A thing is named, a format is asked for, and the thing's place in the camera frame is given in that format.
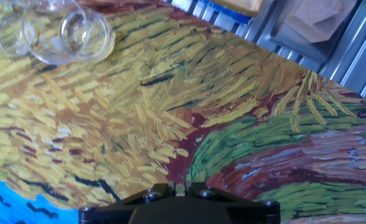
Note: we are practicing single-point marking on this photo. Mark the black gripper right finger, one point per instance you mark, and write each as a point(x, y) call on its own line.
point(251, 212)

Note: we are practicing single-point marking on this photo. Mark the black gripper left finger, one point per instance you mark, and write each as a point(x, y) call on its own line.
point(114, 212)

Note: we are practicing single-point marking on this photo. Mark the large glass beaker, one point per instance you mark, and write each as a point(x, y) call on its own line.
point(86, 34)

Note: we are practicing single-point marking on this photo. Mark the painted wheatfield tablecloth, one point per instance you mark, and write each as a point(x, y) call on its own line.
point(139, 124)

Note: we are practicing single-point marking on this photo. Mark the grey metal tray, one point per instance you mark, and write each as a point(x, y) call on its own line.
point(294, 49)

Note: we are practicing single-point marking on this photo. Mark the blue pack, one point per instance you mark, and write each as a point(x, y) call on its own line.
point(232, 18)

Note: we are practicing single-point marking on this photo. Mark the beige wooden block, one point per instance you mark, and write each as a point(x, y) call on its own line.
point(316, 18)

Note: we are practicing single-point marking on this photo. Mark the yellow paper pack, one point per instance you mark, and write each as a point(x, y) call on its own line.
point(238, 6)

